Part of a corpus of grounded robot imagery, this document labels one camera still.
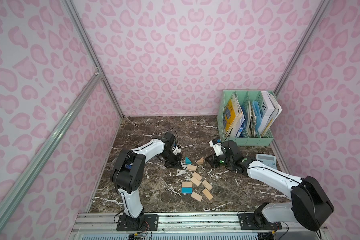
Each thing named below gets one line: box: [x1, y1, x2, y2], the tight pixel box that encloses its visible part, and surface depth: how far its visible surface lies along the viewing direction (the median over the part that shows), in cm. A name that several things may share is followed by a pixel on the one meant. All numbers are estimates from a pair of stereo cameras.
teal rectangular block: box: [181, 187, 193, 194], surface depth 85 cm
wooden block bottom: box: [190, 191, 203, 202], surface depth 82 cm
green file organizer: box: [217, 90, 283, 146], surface depth 97 cm
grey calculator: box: [256, 153, 277, 170], surface depth 94 cm
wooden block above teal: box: [182, 182, 193, 188], surface depth 86 cm
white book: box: [258, 90, 283, 137], surface depth 95 cm
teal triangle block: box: [184, 156, 192, 165], surface depth 95 cm
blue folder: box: [252, 100, 262, 133], surface depth 92 cm
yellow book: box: [222, 92, 243, 136], surface depth 97 cm
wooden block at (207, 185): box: [202, 179, 213, 191], surface depth 87 cm
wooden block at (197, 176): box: [192, 171, 203, 181], surface depth 90 cm
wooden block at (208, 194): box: [202, 188, 214, 201], surface depth 83 cm
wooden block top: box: [186, 164, 197, 171], surface depth 93 cm
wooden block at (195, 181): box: [190, 176, 201, 187], surface depth 88 cm
